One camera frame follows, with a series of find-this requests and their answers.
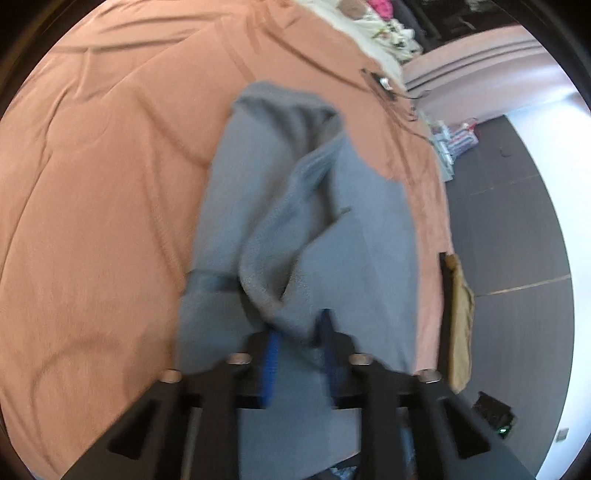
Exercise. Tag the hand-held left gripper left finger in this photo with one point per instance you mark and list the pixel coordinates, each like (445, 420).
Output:
(270, 369)

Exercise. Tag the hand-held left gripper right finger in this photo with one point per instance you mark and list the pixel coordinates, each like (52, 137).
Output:
(328, 360)

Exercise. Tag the grey t-shirt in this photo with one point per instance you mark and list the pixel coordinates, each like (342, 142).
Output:
(360, 254)

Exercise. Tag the black folded garment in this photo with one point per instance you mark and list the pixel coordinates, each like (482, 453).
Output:
(443, 286)

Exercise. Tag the tan folded garment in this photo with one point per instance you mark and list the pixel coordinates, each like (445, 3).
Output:
(461, 323)

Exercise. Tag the black device green light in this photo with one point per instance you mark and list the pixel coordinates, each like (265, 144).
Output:
(496, 413)

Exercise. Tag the orange blanket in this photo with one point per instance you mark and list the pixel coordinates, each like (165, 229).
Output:
(92, 207)

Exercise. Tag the striped gift bag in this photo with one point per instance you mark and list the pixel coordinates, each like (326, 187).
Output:
(461, 138)

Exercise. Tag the pink curtain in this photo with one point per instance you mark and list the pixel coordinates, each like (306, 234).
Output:
(461, 78)

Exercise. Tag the bear print pillow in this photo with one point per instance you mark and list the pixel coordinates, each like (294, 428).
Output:
(351, 7)

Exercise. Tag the pink plush toy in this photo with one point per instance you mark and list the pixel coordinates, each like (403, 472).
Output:
(381, 5)

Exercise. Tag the black square frame device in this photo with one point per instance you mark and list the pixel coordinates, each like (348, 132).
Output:
(383, 82)

